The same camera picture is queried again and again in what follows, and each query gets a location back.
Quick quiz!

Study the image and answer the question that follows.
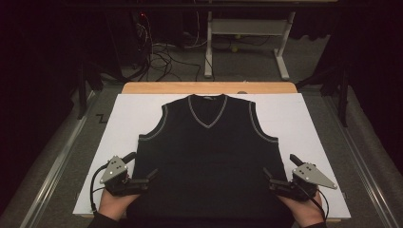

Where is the bundle of black floor cables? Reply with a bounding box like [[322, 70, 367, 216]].
[[134, 12, 203, 84]]

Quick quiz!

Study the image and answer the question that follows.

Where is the metal floor rail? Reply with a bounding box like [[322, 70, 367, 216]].
[[322, 94, 401, 228], [18, 90, 97, 228]]

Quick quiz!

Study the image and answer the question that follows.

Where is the dark navy knit vest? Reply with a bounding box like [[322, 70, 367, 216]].
[[122, 93, 296, 228]]

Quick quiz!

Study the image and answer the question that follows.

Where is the black stand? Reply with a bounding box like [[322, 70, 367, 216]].
[[296, 63, 350, 128], [76, 60, 106, 121]]

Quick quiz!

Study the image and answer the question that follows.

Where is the right hand-held gripper cable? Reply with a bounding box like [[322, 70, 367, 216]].
[[300, 182, 331, 221]]

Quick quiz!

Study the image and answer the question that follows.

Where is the white metal desk frame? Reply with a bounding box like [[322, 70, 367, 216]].
[[203, 11, 297, 81]]

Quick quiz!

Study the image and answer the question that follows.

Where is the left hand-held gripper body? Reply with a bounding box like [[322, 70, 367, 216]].
[[99, 155, 150, 198]]

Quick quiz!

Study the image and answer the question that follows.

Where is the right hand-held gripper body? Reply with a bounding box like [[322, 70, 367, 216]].
[[269, 161, 338, 202]]

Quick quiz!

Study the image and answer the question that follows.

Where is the wooden table edge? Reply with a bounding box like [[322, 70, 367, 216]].
[[121, 81, 298, 95]]

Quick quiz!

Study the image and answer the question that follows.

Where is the left hand-held gripper cable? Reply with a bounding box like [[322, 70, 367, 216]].
[[89, 163, 111, 214]]

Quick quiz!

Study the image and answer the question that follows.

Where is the hand-held gripper cable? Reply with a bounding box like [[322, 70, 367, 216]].
[[89, 163, 111, 214], [300, 182, 331, 221]]

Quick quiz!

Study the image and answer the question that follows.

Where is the person's left hand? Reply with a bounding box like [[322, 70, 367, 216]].
[[98, 190, 141, 222]]

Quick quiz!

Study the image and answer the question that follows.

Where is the person's right hand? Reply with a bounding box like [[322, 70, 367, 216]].
[[277, 192, 325, 228]]

